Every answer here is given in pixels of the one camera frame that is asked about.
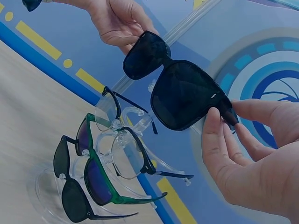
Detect person's right hand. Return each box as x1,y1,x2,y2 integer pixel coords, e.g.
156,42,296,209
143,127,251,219
201,98,299,224

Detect person's left hand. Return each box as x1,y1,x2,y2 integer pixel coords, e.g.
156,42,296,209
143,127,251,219
80,0,162,56

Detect large black square sunglasses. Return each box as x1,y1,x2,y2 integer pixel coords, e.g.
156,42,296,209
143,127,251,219
123,30,240,132

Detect clear acrylic glasses stand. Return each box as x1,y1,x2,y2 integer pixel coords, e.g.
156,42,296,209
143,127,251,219
27,78,195,221

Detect black half-rim clear glasses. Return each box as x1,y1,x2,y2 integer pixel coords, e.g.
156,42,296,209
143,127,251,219
95,85,195,181

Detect black wrist band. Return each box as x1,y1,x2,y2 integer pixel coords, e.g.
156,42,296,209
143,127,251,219
21,0,54,13

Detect small black dark-lens sunglasses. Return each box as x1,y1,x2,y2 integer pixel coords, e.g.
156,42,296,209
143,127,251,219
53,136,140,224

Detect green frame blue-lens sunglasses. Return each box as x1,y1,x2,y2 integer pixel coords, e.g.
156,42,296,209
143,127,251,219
75,112,168,206

